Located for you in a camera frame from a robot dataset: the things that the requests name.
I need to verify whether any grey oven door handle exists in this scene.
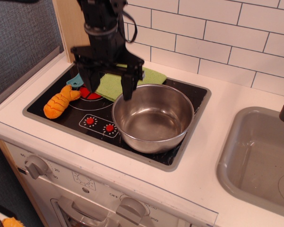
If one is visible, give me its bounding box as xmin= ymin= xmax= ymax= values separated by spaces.
xmin=55 ymin=196 xmax=121 ymax=227

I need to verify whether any stainless steel pot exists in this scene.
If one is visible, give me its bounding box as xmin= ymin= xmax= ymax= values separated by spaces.
xmin=112 ymin=84 xmax=195 ymax=154

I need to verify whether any grey sink basin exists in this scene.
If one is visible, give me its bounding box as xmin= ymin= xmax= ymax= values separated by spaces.
xmin=217 ymin=107 xmax=284 ymax=217

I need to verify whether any green cloth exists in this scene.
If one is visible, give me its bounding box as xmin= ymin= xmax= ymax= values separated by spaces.
xmin=96 ymin=67 xmax=167 ymax=102

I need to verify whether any red stove knob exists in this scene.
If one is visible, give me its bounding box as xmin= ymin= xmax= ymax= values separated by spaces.
xmin=105 ymin=124 xmax=115 ymax=133
xmin=86 ymin=117 xmax=95 ymax=125

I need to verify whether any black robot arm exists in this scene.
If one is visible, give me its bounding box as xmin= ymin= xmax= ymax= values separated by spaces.
xmin=71 ymin=0 xmax=144 ymax=101

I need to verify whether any orange plush toy bottom corner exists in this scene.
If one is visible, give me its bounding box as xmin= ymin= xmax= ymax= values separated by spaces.
xmin=0 ymin=218 xmax=24 ymax=227

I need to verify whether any right red stove knob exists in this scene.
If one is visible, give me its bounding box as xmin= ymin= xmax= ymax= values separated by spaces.
xmin=105 ymin=124 xmax=115 ymax=133

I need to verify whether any orange plush shrimp toy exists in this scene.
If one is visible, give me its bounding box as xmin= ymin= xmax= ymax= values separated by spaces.
xmin=43 ymin=85 xmax=81 ymax=119

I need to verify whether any left grey oven knob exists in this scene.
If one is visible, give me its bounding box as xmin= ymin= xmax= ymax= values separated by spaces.
xmin=25 ymin=155 xmax=49 ymax=179

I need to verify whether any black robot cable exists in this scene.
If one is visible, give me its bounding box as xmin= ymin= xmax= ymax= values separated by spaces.
xmin=122 ymin=9 xmax=138 ymax=44

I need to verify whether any right grey oven knob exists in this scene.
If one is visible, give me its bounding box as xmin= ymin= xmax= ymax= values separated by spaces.
xmin=116 ymin=197 xmax=146 ymax=225

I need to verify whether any wooden side post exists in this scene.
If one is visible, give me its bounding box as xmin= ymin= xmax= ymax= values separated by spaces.
xmin=52 ymin=0 xmax=89 ymax=63

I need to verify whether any blue dish brush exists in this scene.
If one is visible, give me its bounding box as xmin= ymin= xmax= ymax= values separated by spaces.
xmin=66 ymin=73 xmax=84 ymax=88

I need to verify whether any black toy stove top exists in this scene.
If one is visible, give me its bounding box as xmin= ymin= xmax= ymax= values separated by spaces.
xmin=23 ymin=65 xmax=211 ymax=171

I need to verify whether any left red stove knob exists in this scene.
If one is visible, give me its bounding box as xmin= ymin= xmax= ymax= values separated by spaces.
xmin=86 ymin=117 xmax=95 ymax=125

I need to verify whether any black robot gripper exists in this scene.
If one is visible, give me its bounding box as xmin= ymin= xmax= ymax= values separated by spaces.
xmin=71 ymin=26 xmax=144 ymax=101

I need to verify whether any grey oven knob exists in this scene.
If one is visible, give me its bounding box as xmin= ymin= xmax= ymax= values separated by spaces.
xmin=25 ymin=155 xmax=49 ymax=179
xmin=116 ymin=197 xmax=146 ymax=225

